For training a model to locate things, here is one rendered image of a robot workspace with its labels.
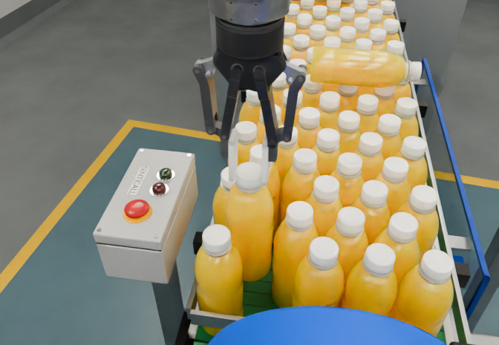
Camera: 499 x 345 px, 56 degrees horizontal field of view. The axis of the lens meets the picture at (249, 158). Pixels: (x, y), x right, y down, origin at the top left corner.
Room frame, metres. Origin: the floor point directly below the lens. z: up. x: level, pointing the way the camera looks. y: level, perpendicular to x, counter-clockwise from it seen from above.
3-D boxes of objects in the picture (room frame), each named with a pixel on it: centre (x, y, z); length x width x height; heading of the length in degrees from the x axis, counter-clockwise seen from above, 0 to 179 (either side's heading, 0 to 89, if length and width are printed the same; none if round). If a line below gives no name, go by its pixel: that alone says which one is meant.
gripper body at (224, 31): (0.48, 0.00, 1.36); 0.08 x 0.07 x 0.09; 81
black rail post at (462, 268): (0.47, -0.35, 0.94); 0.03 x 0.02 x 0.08; 171
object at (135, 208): (0.48, 0.17, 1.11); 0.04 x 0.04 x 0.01
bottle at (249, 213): (0.49, 0.00, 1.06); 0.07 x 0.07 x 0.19
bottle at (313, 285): (0.41, -0.10, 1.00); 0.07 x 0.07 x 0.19
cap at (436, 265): (0.38, -0.25, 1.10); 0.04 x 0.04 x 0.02
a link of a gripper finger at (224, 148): (0.49, 0.04, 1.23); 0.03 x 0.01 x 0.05; 81
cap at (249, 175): (0.49, 0.00, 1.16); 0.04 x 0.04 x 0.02
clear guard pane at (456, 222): (0.87, -0.46, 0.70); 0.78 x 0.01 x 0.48; 171
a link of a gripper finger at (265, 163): (0.48, -0.02, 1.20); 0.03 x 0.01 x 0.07; 171
